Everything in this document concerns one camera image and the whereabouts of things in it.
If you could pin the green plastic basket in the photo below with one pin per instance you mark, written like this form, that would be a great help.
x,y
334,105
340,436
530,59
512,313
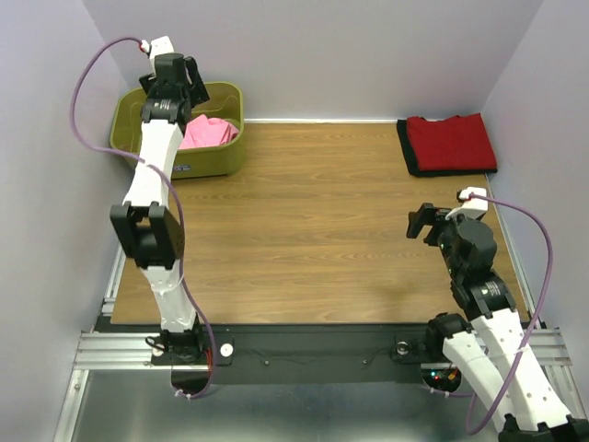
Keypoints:
x,y
225,103

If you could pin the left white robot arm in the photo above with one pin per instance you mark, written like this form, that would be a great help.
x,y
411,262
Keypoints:
x,y
149,233

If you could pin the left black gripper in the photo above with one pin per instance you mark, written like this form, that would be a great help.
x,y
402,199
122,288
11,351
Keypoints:
x,y
194,80

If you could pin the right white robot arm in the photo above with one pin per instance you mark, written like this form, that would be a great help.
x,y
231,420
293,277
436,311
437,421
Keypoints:
x,y
486,341

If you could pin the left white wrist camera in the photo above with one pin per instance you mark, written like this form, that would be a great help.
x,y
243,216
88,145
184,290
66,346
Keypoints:
x,y
157,47

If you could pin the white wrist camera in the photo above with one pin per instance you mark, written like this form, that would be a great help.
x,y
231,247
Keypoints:
x,y
157,47
473,203

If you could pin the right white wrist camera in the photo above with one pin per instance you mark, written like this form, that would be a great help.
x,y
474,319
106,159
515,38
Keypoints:
x,y
473,203

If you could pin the folded black t shirt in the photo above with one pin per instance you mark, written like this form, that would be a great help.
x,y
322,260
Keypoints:
x,y
407,152

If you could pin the folded red t shirt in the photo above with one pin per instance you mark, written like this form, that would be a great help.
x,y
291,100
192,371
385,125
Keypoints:
x,y
453,143

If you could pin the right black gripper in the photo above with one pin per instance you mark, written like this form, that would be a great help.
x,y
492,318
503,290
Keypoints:
x,y
426,219

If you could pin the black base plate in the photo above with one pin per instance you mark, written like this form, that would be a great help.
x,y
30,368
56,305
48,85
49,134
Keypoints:
x,y
303,354

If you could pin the pink t shirt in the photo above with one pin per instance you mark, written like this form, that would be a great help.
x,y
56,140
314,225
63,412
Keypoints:
x,y
208,132

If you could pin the aluminium frame rail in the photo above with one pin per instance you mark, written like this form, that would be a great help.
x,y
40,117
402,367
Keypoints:
x,y
128,351

